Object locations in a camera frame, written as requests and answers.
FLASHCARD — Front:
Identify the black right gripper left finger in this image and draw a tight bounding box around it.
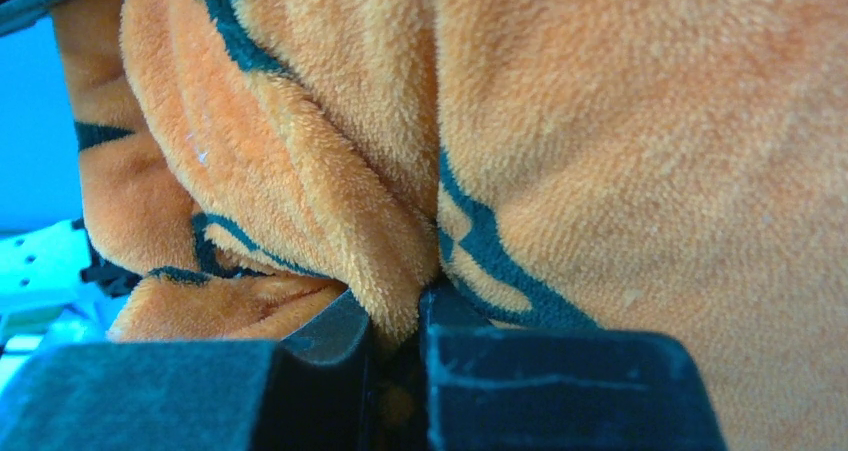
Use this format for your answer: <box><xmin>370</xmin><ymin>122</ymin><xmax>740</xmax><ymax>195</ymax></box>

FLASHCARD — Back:
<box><xmin>1</xmin><ymin>294</ymin><xmax>371</xmax><ymax>450</ymax></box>

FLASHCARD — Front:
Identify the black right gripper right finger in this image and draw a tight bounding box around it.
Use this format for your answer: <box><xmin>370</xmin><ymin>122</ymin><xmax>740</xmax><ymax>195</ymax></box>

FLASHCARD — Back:
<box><xmin>419</xmin><ymin>283</ymin><xmax>726</xmax><ymax>450</ymax></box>

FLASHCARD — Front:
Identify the orange patterned pillowcase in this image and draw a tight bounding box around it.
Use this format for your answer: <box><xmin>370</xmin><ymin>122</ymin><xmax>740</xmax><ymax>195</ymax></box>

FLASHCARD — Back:
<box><xmin>51</xmin><ymin>0</ymin><xmax>847</xmax><ymax>450</ymax></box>

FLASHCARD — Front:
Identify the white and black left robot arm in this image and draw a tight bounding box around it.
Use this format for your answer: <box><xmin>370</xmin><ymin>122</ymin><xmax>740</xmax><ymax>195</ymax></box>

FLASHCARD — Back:
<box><xmin>1</xmin><ymin>219</ymin><xmax>140</xmax><ymax>373</ymax></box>

